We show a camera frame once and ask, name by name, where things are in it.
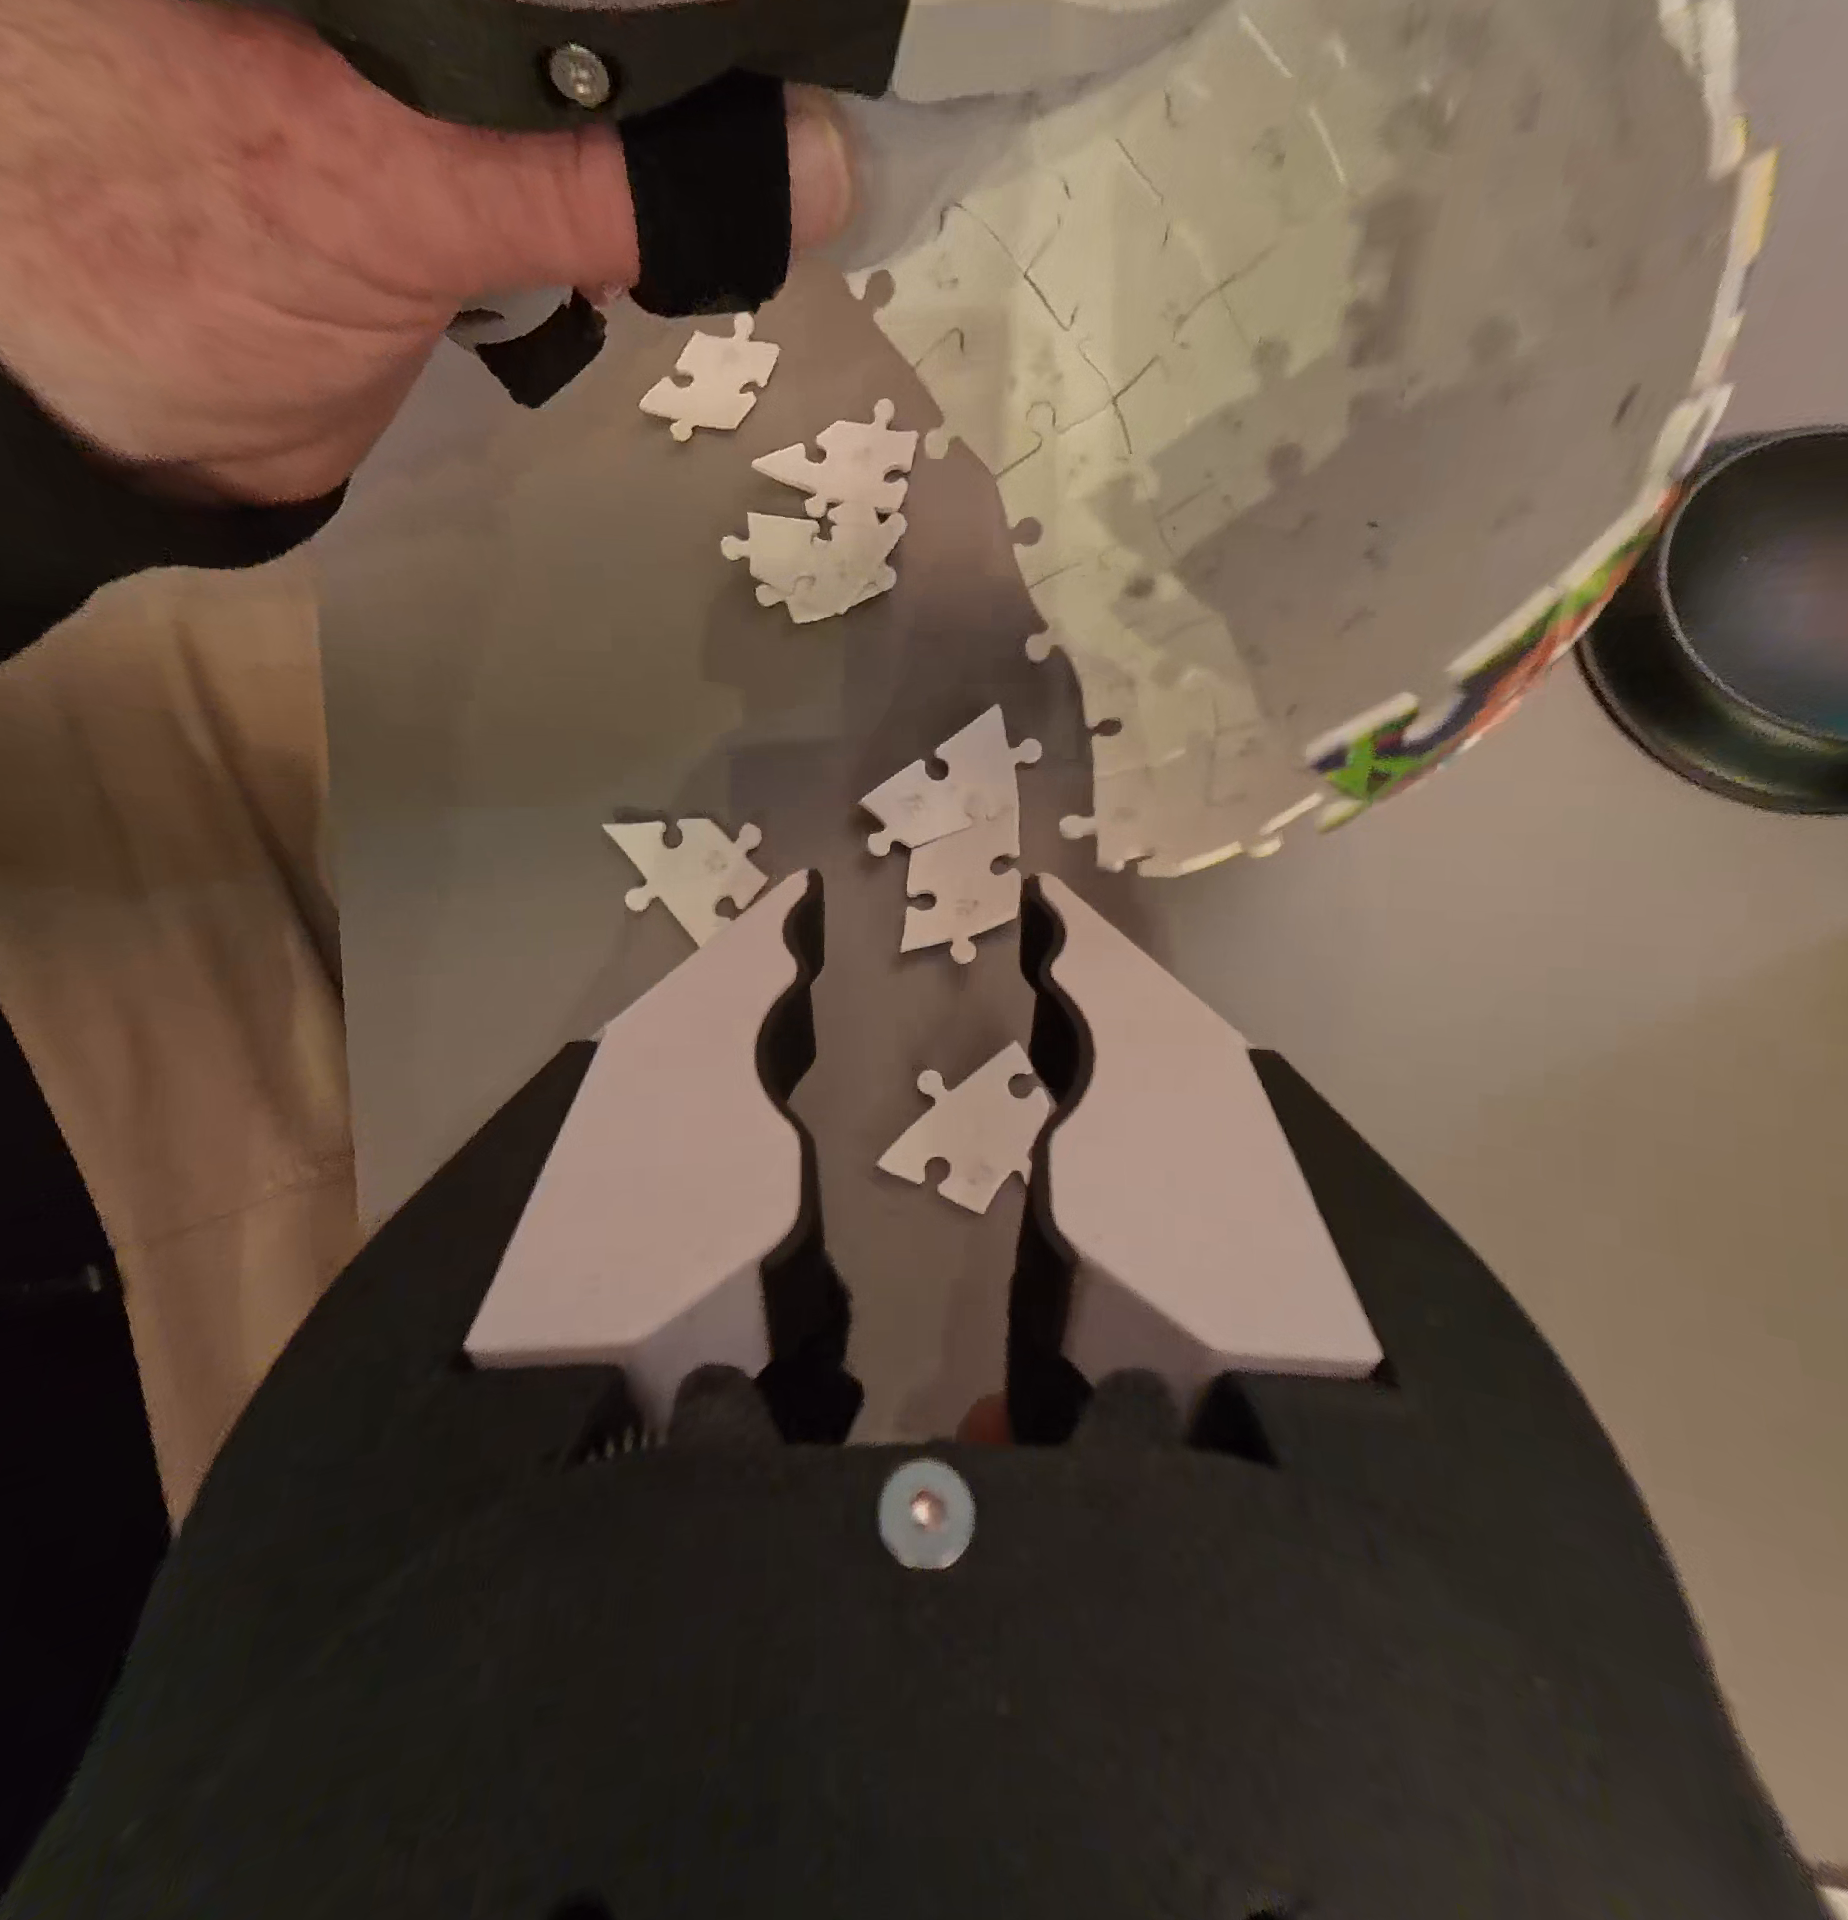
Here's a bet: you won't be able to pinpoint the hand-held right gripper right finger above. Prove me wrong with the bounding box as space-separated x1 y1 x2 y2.
999 871 1388 1448

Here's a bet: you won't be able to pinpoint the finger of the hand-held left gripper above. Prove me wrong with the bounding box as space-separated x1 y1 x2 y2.
893 0 1257 107

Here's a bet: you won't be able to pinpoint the person's beige clothing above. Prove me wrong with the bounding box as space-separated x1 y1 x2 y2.
0 569 363 1517

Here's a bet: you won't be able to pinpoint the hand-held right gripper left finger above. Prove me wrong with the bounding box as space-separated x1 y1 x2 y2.
464 868 867 1448

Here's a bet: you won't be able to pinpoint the person's dark trousers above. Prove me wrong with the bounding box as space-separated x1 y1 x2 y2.
0 959 167 1667

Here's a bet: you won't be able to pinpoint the partly built puzzle ball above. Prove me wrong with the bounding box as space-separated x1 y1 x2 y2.
848 0 1781 879

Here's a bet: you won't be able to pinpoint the black round ball stand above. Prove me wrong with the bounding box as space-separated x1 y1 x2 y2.
1577 426 1848 818

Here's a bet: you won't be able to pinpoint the person's left hand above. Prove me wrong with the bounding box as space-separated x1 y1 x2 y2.
0 0 867 504

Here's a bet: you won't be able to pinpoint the puzzle pieces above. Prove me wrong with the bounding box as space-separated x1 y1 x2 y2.
600 313 1060 1216

